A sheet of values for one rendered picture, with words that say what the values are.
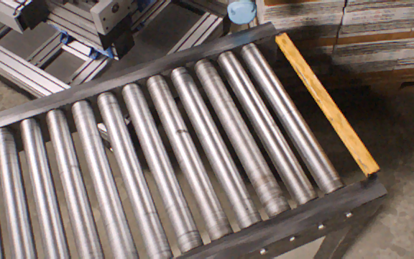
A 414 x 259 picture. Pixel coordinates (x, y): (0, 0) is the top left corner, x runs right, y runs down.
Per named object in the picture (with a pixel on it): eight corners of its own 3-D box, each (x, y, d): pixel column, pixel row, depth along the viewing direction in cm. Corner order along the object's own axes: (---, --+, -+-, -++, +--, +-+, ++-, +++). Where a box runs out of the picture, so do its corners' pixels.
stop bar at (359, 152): (285, 37, 113) (286, 31, 111) (380, 173, 91) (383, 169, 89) (274, 40, 113) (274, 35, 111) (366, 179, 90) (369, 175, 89)
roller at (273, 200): (200, 71, 116) (213, 58, 114) (281, 226, 92) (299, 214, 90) (188, 65, 112) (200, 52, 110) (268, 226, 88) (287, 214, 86)
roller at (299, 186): (225, 62, 117) (236, 49, 114) (310, 214, 93) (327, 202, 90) (211, 60, 114) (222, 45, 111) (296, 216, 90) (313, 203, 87)
